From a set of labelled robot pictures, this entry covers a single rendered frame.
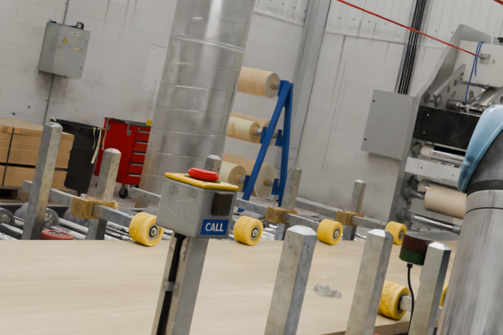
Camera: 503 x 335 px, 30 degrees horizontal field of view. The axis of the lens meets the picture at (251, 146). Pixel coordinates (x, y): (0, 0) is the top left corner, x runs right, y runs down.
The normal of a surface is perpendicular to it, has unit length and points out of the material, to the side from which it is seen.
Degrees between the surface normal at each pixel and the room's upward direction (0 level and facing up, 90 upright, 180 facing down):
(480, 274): 66
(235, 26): 90
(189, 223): 90
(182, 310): 90
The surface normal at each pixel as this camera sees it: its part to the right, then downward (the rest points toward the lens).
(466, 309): -0.61, -0.47
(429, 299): -0.59, -0.08
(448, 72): 0.78, 0.20
